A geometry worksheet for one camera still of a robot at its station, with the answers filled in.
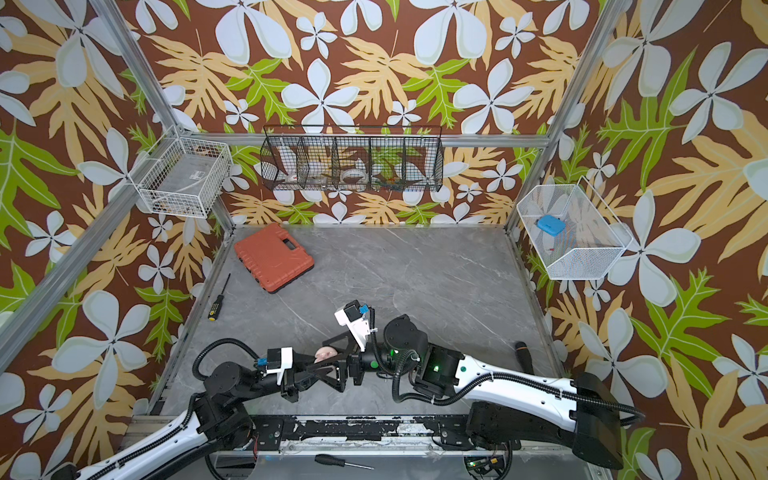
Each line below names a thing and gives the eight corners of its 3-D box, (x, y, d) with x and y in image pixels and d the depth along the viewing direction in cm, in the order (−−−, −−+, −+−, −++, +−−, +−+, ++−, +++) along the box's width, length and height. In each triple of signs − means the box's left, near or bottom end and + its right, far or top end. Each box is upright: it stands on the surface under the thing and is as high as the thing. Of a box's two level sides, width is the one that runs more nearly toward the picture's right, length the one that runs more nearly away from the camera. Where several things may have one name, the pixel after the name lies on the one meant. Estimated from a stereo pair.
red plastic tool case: (234, 254, 113) (229, 246, 109) (278, 229, 122) (274, 220, 118) (272, 297, 101) (267, 289, 97) (317, 266, 110) (314, 257, 106)
